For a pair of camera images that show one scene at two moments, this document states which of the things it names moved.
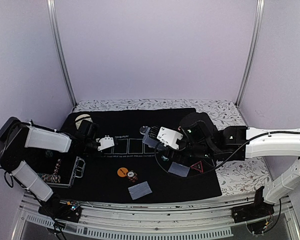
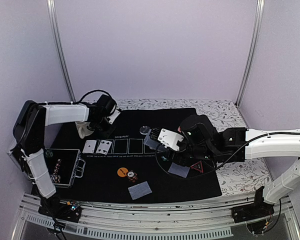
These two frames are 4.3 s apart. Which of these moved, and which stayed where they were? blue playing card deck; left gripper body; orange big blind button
Moved: left gripper body
Stayed: blue playing card deck; orange big blind button
